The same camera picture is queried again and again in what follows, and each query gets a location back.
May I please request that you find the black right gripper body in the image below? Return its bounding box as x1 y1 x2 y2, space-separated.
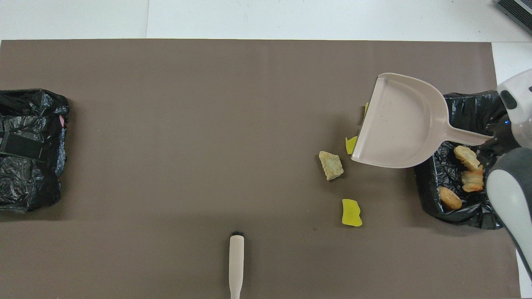
490 116 520 155

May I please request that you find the pale yellow bread piece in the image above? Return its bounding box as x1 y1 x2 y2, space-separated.
453 145 481 171

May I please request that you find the striped croissant bread piece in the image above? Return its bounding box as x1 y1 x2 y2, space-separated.
461 166 485 193

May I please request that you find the brown bread roll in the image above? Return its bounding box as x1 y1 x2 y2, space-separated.
438 186 463 211

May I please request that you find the beige plastic dustpan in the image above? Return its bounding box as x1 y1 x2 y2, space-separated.
351 73 493 169

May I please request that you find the pale bread chunk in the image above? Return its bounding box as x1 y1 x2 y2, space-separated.
318 150 345 181

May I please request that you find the beige hand brush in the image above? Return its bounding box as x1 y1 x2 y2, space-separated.
229 231 245 299

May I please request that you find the bin with black bag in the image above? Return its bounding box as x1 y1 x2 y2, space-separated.
0 88 70 213
414 91 532 230

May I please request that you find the dark grey slatted object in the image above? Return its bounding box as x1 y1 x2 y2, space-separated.
495 0 532 34

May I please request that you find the brown table mat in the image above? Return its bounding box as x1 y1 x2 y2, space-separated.
0 39 521 299

